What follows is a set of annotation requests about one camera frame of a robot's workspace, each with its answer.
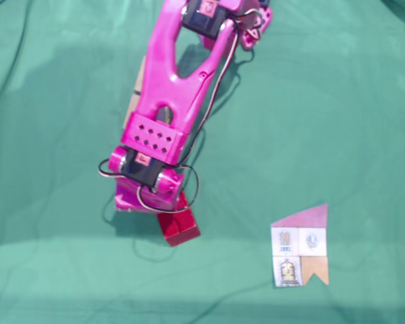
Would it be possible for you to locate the red wooden wedge roof block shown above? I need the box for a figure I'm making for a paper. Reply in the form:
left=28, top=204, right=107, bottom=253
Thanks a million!
left=156, top=190, right=202, bottom=248

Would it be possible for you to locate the paper picture of house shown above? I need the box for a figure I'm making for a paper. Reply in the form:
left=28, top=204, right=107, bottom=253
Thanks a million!
left=271, top=203, right=330, bottom=288

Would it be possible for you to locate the green cloth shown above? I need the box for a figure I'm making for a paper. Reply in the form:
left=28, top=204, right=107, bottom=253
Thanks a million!
left=0, top=0, right=405, bottom=324

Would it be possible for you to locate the wooden block, oval window print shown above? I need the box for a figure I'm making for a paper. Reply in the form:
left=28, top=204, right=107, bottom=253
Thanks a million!
left=123, top=94, right=142, bottom=131

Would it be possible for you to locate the wooden block, tall window print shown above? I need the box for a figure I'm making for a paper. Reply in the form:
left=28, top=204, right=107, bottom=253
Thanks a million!
left=134, top=55, right=148, bottom=94

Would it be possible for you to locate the short looped tricolour servo cable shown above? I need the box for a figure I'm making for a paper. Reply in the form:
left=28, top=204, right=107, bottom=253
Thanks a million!
left=98, top=157, right=200, bottom=214

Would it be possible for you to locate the long tricolour servo cable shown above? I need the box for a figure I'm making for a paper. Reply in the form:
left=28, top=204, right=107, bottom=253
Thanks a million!
left=175, top=28, right=241, bottom=168

